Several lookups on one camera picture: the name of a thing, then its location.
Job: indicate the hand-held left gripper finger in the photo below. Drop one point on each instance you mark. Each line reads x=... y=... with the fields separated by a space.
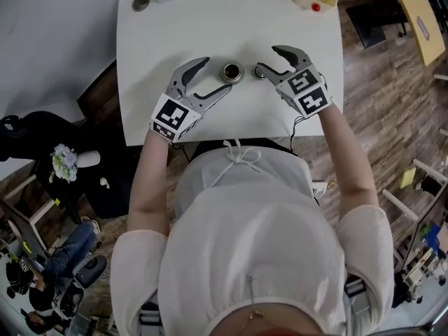
x=185 y=72
x=213 y=98

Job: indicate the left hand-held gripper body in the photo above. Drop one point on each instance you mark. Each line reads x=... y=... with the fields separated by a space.
x=171 y=114

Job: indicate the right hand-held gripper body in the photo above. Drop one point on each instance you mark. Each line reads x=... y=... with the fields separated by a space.
x=308 y=93

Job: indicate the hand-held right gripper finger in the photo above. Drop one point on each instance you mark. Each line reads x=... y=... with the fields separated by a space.
x=294 y=56
x=278 y=77

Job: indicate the metal canister lid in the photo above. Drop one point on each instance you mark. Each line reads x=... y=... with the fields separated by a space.
x=259 y=76

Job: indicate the small metal canister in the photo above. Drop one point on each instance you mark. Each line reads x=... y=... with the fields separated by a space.
x=238 y=78

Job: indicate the person's right forearm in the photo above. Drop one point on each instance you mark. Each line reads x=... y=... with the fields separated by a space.
x=350 y=159

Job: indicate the person's left forearm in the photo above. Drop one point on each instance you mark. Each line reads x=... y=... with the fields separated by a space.
x=148 y=187

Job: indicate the black table base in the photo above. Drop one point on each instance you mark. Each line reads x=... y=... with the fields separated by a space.
x=367 y=26

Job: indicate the grey round dish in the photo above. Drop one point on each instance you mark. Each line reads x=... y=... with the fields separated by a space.
x=140 y=3

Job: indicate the white vase with flowers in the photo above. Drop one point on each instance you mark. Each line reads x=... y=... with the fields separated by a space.
x=87 y=159

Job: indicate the small white crumpled object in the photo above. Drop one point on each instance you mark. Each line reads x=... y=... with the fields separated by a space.
x=104 y=182

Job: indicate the white power strip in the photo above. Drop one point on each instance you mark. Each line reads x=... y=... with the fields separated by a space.
x=320 y=188

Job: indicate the yellow wooden table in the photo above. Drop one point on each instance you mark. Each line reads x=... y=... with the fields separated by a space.
x=428 y=51

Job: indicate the yellow sticky note pad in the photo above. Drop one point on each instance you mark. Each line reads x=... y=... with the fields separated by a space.
x=407 y=178

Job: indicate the small purple card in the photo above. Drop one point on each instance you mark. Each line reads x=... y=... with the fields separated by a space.
x=423 y=28

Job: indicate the person's white shirt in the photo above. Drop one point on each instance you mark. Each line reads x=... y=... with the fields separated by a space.
x=252 y=243

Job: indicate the grey rounded device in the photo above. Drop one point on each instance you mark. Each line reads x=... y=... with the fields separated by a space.
x=91 y=269

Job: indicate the light wooden frame rack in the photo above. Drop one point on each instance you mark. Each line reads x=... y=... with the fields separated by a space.
x=399 y=205

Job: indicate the white frame side table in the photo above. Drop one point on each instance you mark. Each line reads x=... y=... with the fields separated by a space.
x=43 y=209

